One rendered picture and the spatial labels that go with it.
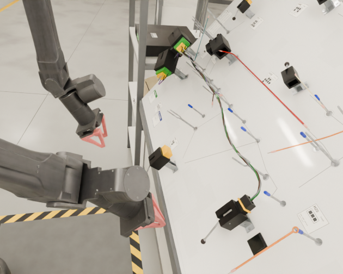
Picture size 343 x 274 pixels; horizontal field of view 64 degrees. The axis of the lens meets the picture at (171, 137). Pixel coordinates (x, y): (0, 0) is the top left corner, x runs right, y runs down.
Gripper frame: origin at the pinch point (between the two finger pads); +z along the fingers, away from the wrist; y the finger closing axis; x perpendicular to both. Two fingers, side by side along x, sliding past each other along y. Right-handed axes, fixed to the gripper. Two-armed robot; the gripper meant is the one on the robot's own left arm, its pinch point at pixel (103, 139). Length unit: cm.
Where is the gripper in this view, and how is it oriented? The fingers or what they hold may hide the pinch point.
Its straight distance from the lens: 93.4
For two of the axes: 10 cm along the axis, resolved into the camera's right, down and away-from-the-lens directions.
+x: -9.2, 3.3, 2.2
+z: 3.9, 7.0, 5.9
